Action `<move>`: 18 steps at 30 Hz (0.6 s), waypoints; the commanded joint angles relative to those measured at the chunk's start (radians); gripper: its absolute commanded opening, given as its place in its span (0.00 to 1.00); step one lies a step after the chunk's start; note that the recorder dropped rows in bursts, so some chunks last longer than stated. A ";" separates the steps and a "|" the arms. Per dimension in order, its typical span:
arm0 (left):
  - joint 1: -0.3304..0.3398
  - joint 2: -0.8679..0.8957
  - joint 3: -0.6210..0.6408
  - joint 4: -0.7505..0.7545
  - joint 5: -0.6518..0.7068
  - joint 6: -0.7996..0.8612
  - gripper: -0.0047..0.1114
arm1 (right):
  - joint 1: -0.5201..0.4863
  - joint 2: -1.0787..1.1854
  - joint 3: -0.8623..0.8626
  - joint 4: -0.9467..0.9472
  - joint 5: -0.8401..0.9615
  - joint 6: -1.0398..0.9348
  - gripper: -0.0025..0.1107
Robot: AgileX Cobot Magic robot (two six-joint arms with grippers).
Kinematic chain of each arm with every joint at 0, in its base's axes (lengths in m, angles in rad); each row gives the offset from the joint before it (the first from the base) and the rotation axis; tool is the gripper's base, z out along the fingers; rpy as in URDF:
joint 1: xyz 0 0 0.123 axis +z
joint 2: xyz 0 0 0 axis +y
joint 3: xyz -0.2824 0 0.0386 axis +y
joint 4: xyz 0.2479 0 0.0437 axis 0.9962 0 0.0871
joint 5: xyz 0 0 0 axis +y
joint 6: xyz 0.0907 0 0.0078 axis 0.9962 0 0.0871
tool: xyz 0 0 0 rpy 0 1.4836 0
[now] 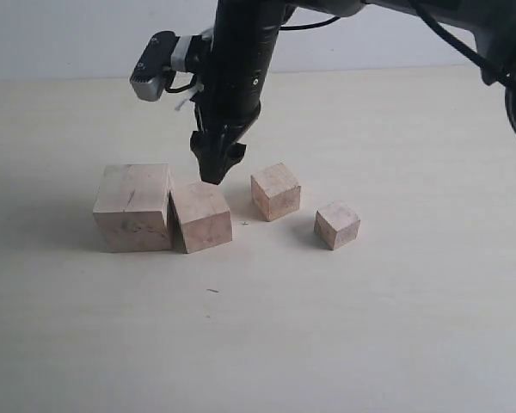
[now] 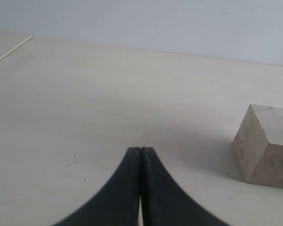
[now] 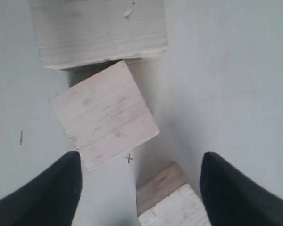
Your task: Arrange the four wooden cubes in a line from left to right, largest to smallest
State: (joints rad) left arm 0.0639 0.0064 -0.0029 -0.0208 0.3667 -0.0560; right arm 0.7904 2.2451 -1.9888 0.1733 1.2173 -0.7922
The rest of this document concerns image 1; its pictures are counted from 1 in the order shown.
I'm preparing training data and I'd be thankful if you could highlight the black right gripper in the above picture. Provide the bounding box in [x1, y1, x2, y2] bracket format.
[190, 1, 286, 184]

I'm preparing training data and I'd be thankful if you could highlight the second largest wooden cube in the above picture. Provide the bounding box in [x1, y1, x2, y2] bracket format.
[170, 182, 233, 254]

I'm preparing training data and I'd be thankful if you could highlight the smallest wooden cube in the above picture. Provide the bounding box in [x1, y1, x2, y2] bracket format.
[314, 201, 360, 250]

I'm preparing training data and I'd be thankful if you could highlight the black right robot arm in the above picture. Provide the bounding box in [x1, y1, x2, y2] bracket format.
[190, 1, 516, 184]

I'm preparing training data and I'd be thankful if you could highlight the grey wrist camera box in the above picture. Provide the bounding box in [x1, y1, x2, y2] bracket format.
[130, 31, 199, 102]

